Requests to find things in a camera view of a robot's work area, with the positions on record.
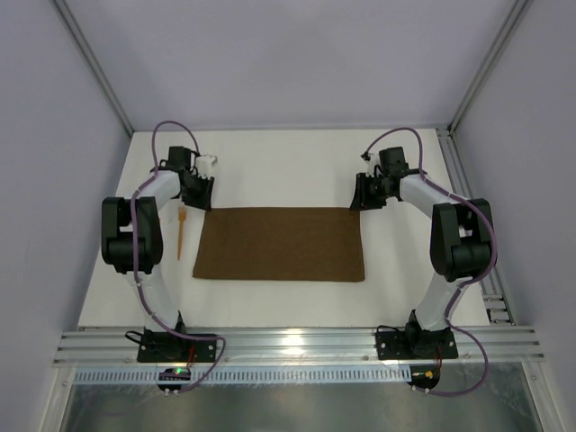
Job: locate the corner aluminium post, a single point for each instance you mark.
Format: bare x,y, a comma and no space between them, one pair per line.
83,46
501,40

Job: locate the right black connector board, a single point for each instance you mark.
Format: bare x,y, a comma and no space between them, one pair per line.
424,377

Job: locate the orange plastic fork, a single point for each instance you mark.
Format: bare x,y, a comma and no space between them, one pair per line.
181,217

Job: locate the left corner aluminium post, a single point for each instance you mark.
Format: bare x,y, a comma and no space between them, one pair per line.
83,46

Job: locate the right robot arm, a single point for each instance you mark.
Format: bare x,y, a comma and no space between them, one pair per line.
461,248

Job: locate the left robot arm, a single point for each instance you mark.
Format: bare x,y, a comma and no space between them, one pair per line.
131,235

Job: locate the black connector board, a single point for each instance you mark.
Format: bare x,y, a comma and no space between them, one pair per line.
424,377
173,380

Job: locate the slotted cable duct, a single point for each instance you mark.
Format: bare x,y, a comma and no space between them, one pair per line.
257,375

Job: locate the aluminium rail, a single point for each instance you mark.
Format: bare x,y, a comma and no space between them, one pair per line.
492,287
289,346

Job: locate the right corner aluminium post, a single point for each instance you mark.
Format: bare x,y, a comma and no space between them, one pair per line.
501,40

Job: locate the right side aluminium rail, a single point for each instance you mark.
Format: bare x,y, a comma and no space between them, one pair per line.
492,287

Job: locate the front aluminium rail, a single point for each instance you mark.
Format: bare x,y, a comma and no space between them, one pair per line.
289,346

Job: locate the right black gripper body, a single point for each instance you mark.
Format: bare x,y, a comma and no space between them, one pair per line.
364,192

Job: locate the brown cloth napkin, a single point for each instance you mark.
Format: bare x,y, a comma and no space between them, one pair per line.
310,244

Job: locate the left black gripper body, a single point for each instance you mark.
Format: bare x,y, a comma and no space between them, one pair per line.
198,191

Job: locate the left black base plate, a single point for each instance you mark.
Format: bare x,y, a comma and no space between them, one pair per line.
162,347

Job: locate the left black connector board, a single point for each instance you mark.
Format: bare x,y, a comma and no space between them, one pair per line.
173,380

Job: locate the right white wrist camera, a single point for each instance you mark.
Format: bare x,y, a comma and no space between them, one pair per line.
372,161

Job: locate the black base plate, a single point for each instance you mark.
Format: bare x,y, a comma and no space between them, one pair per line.
391,344
162,347

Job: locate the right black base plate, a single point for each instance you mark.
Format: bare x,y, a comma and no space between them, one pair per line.
391,344

